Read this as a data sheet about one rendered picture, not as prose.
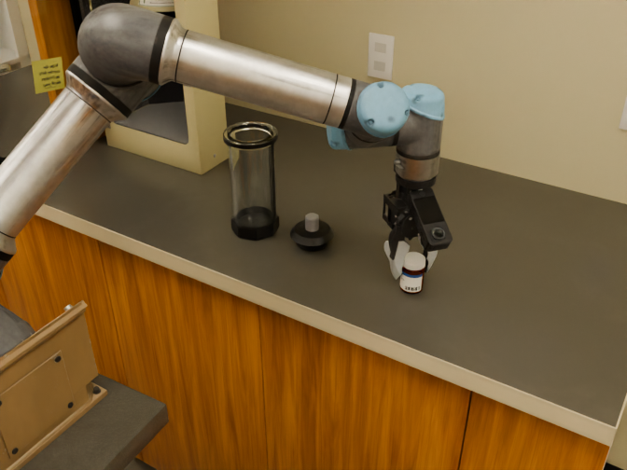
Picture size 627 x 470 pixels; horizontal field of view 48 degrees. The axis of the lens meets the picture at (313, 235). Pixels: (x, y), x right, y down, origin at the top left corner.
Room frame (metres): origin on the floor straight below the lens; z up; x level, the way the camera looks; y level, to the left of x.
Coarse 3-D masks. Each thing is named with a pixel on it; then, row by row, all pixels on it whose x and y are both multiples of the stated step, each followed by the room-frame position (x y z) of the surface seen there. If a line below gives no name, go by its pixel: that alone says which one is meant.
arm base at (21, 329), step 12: (0, 312) 0.73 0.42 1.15; (12, 312) 0.77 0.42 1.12; (0, 324) 0.71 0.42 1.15; (12, 324) 0.72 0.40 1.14; (24, 324) 0.74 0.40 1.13; (0, 336) 0.69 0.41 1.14; (12, 336) 0.70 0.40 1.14; (24, 336) 0.72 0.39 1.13; (0, 348) 0.68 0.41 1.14; (12, 348) 0.69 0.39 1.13
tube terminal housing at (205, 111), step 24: (192, 0) 1.54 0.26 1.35; (216, 0) 1.61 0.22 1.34; (192, 24) 1.53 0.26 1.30; (216, 24) 1.60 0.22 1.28; (192, 96) 1.52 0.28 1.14; (216, 96) 1.59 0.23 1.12; (192, 120) 1.52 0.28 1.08; (216, 120) 1.58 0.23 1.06; (120, 144) 1.66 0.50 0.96; (144, 144) 1.61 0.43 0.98; (168, 144) 1.57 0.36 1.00; (192, 144) 1.53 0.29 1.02; (216, 144) 1.57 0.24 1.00; (192, 168) 1.53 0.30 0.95
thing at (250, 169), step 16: (240, 128) 1.31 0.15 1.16; (256, 128) 1.32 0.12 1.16; (272, 128) 1.29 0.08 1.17; (240, 144) 1.22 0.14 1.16; (256, 144) 1.22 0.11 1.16; (272, 144) 1.25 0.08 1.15; (240, 160) 1.23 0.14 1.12; (256, 160) 1.23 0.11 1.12; (240, 176) 1.23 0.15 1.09; (256, 176) 1.23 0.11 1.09; (272, 176) 1.26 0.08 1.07; (240, 192) 1.24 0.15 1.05; (256, 192) 1.23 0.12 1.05; (272, 192) 1.26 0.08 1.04; (240, 208) 1.24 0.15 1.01; (256, 208) 1.23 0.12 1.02; (272, 208) 1.25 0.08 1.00; (240, 224) 1.24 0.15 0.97; (256, 224) 1.23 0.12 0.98
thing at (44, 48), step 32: (0, 0) 1.53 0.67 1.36; (32, 0) 1.58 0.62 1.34; (64, 0) 1.64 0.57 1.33; (0, 32) 1.51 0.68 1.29; (32, 32) 1.57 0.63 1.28; (64, 32) 1.63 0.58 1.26; (0, 64) 1.50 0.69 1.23; (32, 64) 1.55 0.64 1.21; (64, 64) 1.61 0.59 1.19; (0, 96) 1.49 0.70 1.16; (32, 96) 1.54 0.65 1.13; (0, 128) 1.47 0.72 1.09
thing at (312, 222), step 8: (312, 216) 1.21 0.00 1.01; (304, 224) 1.23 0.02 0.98; (312, 224) 1.20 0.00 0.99; (320, 224) 1.23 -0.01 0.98; (296, 232) 1.20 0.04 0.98; (304, 232) 1.20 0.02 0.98; (312, 232) 1.20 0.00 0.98; (320, 232) 1.20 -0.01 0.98; (328, 232) 1.20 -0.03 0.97; (296, 240) 1.19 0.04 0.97; (304, 240) 1.18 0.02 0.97; (312, 240) 1.18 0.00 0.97; (320, 240) 1.18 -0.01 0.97; (328, 240) 1.19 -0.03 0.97; (304, 248) 1.19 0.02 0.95; (312, 248) 1.18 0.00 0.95; (320, 248) 1.19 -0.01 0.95
